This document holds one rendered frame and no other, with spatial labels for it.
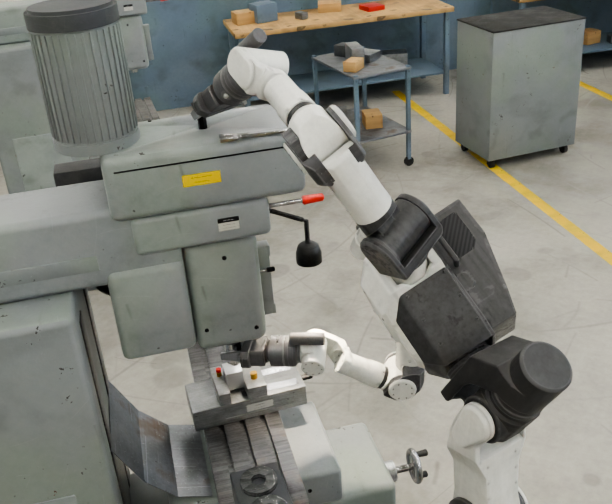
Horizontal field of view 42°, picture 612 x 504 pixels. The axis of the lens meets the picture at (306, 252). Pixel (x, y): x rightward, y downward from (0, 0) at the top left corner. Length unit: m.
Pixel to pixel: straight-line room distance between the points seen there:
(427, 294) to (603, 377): 2.60
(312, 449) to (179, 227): 0.88
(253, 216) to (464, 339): 0.59
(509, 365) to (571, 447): 2.17
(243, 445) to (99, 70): 1.15
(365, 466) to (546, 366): 1.05
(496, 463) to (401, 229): 0.59
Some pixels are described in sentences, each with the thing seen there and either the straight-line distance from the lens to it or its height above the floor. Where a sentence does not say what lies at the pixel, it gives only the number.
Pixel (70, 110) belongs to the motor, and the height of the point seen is 2.00.
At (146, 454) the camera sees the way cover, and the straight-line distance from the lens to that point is 2.39.
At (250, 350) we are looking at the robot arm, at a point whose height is 1.26.
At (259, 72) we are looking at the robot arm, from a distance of 1.65.
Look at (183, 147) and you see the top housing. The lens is 1.85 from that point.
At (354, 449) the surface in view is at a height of 0.75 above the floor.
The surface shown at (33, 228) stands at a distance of 1.93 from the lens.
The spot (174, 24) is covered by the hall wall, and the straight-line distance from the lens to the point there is 8.53.
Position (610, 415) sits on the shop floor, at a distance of 4.05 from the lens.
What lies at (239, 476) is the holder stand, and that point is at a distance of 2.01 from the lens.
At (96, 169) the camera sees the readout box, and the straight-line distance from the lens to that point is 2.30.
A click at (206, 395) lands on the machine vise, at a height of 1.02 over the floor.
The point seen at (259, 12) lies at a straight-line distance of 8.08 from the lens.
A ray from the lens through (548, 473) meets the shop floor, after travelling 3.70.
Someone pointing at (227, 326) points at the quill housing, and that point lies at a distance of 2.10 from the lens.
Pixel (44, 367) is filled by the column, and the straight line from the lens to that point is 1.97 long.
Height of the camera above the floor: 2.50
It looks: 28 degrees down
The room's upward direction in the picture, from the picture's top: 5 degrees counter-clockwise
